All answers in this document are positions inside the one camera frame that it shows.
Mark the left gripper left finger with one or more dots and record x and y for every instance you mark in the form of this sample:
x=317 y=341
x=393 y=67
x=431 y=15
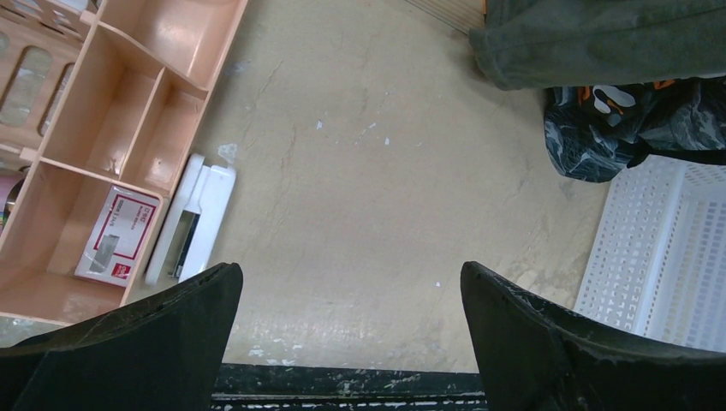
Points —
x=159 y=353

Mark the wooden clothes rack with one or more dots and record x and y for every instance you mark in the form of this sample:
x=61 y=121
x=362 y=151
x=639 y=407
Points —
x=461 y=15

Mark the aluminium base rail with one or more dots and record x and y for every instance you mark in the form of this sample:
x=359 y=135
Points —
x=255 y=387

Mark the white plastic basket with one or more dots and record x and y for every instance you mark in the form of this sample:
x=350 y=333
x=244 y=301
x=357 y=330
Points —
x=657 y=266

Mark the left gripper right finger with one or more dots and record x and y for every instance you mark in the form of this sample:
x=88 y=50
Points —
x=533 y=354

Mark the white stapler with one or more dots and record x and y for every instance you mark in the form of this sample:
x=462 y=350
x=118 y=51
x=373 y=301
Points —
x=193 y=221

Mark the staples box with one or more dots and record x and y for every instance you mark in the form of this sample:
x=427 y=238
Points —
x=113 y=248

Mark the orange camouflage shorts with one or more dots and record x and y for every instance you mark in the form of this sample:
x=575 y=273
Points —
x=615 y=104

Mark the olive green shorts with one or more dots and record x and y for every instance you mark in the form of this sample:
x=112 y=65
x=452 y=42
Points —
x=543 y=44

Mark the grey camouflage shorts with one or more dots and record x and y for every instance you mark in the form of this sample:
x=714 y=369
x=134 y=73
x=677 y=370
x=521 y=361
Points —
x=687 y=123

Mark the peach plastic file organizer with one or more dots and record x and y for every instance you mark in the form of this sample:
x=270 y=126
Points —
x=116 y=92

